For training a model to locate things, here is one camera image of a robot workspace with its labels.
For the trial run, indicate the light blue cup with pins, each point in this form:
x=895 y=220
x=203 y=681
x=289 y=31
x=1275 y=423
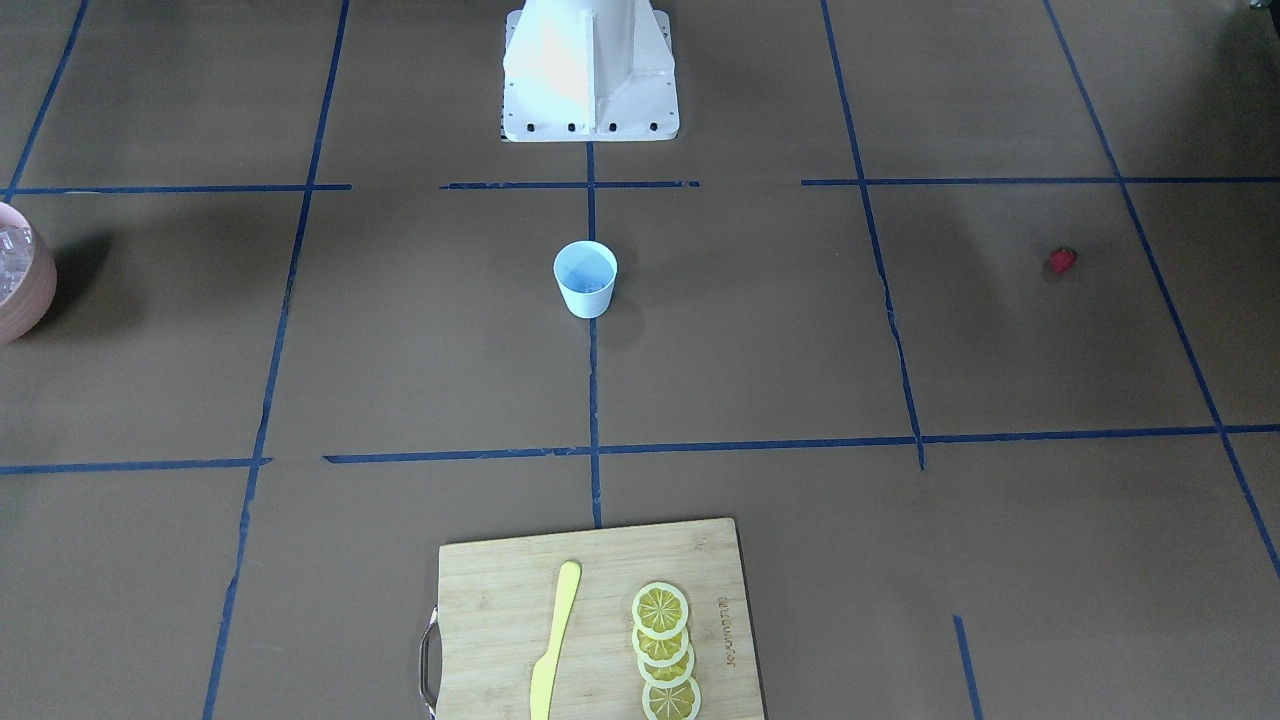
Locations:
x=586 y=272

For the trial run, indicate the clear ice cubes pile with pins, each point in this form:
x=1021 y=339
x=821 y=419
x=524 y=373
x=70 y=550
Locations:
x=19 y=252

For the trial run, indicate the lemon slice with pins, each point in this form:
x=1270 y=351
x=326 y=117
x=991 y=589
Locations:
x=667 y=676
x=679 y=702
x=660 y=610
x=661 y=652

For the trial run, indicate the wooden cutting board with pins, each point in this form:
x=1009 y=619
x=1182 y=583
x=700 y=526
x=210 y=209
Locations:
x=495 y=601

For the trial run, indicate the yellow plastic knife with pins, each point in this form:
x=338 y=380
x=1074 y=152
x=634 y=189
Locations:
x=545 y=669

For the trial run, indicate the red strawberry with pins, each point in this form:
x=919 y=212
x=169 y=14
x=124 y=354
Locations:
x=1061 y=260

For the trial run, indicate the pink bowl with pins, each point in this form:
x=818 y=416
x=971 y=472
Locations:
x=34 y=296

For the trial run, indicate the white pedestal column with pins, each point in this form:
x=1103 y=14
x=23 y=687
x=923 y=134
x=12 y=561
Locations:
x=588 y=71

